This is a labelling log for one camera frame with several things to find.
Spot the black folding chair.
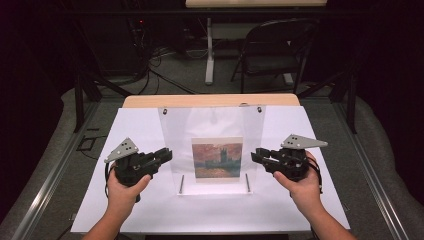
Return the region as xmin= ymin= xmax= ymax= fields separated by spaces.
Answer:
xmin=230 ymin=18 xmax=321 ymax=95

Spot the clear acrylic picture frame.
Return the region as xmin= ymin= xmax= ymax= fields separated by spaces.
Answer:
xmin=157 ymin=104 xmax=267 ymax=197

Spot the person's right hand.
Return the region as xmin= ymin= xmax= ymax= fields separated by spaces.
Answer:
xmin=273 ymin=151 xmax=326 ymax=214

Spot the dark equipment rack with cables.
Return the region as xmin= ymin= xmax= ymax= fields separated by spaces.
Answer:
xmin=124 ymin=13 xmax=158 ymax=81

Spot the light wooden table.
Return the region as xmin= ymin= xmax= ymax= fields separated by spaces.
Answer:
xmin=122 ymin=93 xmax=301 ymax=108

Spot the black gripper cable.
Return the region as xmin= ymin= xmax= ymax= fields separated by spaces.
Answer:
xmin=103 ymin=162 xmax=114 ymax=200
xmin=308 ymin=155 xmax=324 ymax=195

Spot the person's left hand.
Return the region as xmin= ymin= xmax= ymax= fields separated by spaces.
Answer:
xmin=107 ymin=166 xmax=153 ymax=211

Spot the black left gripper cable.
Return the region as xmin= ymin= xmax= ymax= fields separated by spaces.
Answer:
xmin=103 ymin=162 xmax=114 ymax=200

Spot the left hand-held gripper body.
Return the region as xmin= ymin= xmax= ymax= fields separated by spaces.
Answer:
xmin=103 ymin=137 xmax=159 ymax=187

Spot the light wooden desk top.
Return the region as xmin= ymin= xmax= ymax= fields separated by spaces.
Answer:
xmin=184 ymin=0 xmax=329 ymax=9

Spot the white paper table mat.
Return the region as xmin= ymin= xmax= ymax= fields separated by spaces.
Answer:
xmin=70 ymin=105 xmax=351 ymax=234

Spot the aluminium floor rail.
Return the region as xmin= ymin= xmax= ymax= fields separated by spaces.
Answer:
xmin=11 ymin=99 xmax=101 ymax=240
xmin=333 ymin=99 xmax=412 ymax=240

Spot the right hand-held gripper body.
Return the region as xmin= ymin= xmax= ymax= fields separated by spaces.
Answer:
xmin=266 ymin=134 xmax=329 ymax=183

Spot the black floor cable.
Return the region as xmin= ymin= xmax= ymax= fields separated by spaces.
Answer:
xmin=138 ymin=64 xmax=198 ymax=95

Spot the white desk leg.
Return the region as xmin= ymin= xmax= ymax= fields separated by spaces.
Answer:
xmin=204 ymin=17 xmax=216 ymax=86

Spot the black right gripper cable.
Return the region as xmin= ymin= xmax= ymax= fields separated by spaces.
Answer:
xmin=308 ymin=155 xmax=324 ymax=195

